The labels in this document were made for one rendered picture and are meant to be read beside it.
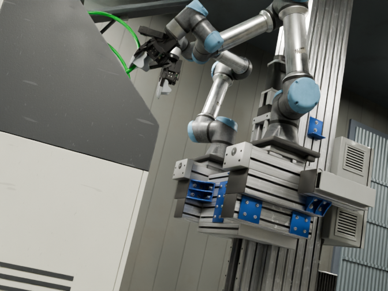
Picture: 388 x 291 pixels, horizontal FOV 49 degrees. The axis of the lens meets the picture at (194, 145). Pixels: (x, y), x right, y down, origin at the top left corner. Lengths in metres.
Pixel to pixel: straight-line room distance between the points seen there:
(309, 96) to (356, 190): 0.39
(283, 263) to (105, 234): 0.81
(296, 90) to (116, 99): 0.63
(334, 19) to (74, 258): 1.64
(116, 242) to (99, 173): 0.22
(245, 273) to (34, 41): 1.17
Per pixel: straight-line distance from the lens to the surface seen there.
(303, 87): 1.58
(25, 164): 1.36
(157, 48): 1.63
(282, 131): 1.65
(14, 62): 1.44
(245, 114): 4.15
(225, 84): 2.36
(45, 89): 1.41
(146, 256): 3.62
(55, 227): 1.34
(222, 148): 2.07
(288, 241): 1.78
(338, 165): 2.00
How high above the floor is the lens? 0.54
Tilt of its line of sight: 15 degrees up
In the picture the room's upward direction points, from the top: 13 degrees clockwise
